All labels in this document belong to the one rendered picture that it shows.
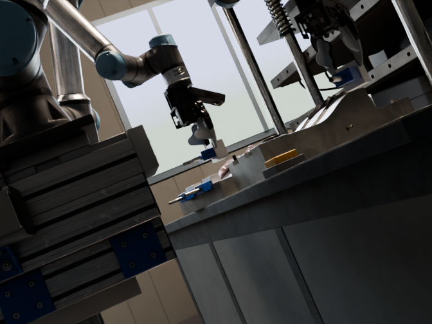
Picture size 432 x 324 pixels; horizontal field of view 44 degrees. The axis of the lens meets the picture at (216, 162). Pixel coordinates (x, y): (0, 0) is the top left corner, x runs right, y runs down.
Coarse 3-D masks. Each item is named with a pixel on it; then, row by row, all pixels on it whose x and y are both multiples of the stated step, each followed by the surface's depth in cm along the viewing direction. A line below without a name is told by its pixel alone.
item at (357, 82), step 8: (352, 64) 114; (336, 72) 116; (344, 72) 111; (352, 72) 111; (360, 72) 113; (328, 80) 108; (336, 80) 108; (344, 80) 111; (352, 80) 112; (360, 80) 114; (368, 80) 115; (344, 88) 116; (352, 88) 115
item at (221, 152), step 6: (210, 144) 153; (222, 144) 154; (204, 150) 152; (210, 150) 152; (216, 150) 152; (222, 150) 153; (198, 156) 153; (204, 156) 151; (210, 156) 152; (216, 156) 153; (222, 156) 153; (186, 162) 151; (192, 162) 152; (216, 162) 157
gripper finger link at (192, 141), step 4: (192, 128) 157; (196, 128) 158; (192, 132) 157; (192, 136) 157; (188, 140) 157; (192, 140) 157; (196, 140) 157; (200, 140) 158; (204, 140) 157; (208, 140) 158; (192, 144) 157; (196, 144) 157; (200, 144) 158; (204, 144) 158; (208, 144) 158
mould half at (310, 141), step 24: (360, 96) 151; (312, 120) 161; (336, 120) 147; (360, 120) 149; (384, 120) 152; (264, 144) 139; (288, 144) 141; (312, 144) 144; (336, 144) 146; (240, 168) 155; (264, 168) 141
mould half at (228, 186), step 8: (224, 176) 186; (232, 176) 168; (216, 184) 166; (224, 184) 165; (232, 184) 167; (208, 192) 170; (216, 192) 167; (224, 192) 164; (232, 192) 166; (192, 200) 178; (200, 200) 175; (208, 200) 171; (216, 200) 168; (184, 208) 183; (192, 208) 180; (200, 208) 176
